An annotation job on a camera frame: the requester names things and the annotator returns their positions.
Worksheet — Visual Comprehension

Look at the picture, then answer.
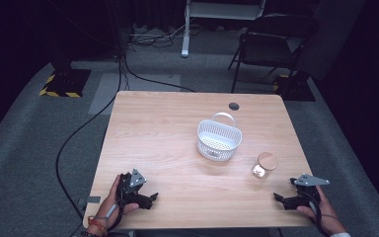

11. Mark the black base with yellow stripes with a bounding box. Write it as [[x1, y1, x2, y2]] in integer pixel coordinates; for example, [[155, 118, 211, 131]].
[[272, 71, 317, 103], [38, 68, 92, 99]]

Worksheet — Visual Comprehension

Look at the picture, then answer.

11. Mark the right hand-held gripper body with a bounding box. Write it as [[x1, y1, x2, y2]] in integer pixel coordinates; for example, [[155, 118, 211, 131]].
[[288, 174, 331, 211]]

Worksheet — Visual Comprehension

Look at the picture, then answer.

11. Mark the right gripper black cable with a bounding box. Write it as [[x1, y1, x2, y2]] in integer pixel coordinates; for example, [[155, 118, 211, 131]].
[[304, 191, 341, 237]]

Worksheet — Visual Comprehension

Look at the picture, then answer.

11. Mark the white plastic basket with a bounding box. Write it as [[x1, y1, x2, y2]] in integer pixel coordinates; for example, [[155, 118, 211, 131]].
[[195, 112, 244, 163]]

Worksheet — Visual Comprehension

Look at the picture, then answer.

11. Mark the white metal stand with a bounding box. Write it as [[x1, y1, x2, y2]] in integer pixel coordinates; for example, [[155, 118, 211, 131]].
[[180, 0, 267, 59]]

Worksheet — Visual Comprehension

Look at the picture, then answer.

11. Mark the grey curtain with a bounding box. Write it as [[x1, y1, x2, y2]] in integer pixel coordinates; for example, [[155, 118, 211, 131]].
[[295, 0, 367, 82]]

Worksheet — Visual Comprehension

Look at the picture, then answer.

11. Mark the person's right hand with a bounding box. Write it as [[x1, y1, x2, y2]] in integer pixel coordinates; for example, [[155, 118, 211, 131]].
[[296, 185, 347, 237]]

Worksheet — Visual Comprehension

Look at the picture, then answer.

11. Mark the glass jar with wooden lid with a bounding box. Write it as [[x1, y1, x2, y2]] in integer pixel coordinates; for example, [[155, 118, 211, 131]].
[[251, 151, 279, 180]]

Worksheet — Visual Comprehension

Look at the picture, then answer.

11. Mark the left gripper grey cable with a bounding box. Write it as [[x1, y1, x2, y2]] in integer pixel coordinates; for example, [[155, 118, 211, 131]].
[[93, 202, 118, 221]]

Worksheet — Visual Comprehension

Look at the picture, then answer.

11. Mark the person's left hand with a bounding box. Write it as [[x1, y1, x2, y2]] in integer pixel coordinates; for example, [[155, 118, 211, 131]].
[[86, 174, 140, 237]]

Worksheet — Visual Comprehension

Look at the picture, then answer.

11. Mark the red bracelet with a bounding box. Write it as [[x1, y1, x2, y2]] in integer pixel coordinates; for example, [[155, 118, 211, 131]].
[[86, 215, 109, 237]]

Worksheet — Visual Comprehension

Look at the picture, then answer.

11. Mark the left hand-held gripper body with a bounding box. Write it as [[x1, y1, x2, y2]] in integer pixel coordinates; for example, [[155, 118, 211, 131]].
[[115, 168, 150, 211]]

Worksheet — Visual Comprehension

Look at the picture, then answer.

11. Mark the long black floor cable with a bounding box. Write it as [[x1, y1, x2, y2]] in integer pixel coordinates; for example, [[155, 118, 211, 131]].
[[55, 54, 197, 222]]

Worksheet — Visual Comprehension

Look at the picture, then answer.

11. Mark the bundle of floor cables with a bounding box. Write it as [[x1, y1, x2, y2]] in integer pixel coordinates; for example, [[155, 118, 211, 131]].
[[127, 23, 193, 49]]

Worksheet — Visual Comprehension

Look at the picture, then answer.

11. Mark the black folding chair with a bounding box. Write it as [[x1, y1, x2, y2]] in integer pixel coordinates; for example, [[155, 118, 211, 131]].
[[227, 14, 320, 96]]

